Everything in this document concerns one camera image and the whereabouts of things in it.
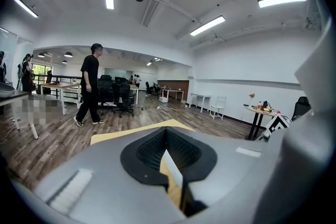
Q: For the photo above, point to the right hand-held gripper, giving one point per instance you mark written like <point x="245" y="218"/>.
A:
<point x="278" y="123"/>

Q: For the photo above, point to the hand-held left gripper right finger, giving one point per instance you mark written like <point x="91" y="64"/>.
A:
<point x="225" y="173"/>

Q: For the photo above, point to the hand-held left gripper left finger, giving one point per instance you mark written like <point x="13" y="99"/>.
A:
<point x="110" y="186"/>

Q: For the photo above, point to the round wooden table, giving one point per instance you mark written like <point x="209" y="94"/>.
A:
<point x="260" y="112"/>

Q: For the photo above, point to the black office chair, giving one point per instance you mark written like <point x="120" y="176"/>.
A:
<point x="301" y="107"/>
<point x="105" y="91"/>
<point x="124" y="97"/>
<point x="48" y="81"/>

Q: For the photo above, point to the pink flower in vase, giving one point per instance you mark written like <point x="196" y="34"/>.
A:
<point x="252" y="95"/>

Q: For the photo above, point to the white chair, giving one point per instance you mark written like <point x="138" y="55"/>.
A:
<point x="219" y="105"/>

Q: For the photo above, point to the small white table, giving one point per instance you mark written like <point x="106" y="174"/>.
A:
<point x="200" y="96"/>

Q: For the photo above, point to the white storage box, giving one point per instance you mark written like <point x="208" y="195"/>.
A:
<point x="163" y="99"/>

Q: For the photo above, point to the long white desk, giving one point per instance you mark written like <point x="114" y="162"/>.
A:
<point x="173" y="91"/>

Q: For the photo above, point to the wooden desk with white legs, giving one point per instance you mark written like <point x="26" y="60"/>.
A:
<point x="60" y="85"/>

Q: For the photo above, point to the black metal railing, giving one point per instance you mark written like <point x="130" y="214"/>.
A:
<point x="65" y="77"/>

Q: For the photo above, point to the white-legged table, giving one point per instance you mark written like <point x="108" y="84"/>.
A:
<point x="15" y="97"/>

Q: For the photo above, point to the grey bowl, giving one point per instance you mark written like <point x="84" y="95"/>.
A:
<point x="5" y="90"/>

